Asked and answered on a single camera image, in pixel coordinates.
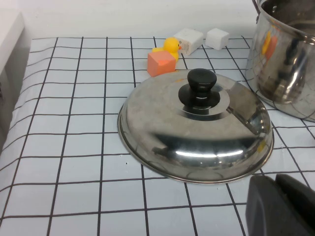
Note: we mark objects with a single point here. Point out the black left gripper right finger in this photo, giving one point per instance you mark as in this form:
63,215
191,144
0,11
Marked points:
300,196

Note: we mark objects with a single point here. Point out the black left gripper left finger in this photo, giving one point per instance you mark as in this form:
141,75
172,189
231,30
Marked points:
265,214

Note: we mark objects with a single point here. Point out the stainless steel pot lid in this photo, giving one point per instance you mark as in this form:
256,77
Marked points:
172,137

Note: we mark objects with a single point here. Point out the white foam cube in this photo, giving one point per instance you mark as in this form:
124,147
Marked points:
216,38

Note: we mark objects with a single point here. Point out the orange foam cube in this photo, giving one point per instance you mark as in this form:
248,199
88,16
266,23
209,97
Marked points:
158,65

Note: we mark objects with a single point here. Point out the white power adapter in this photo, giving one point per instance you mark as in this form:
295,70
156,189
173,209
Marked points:
190,39

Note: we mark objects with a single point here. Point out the yellow rubber duck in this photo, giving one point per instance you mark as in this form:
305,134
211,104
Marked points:
171,45

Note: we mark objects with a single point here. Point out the white black-grid tablecloth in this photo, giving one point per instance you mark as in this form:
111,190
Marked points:
73,147

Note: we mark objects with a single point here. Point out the white box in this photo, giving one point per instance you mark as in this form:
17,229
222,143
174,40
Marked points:
9,34

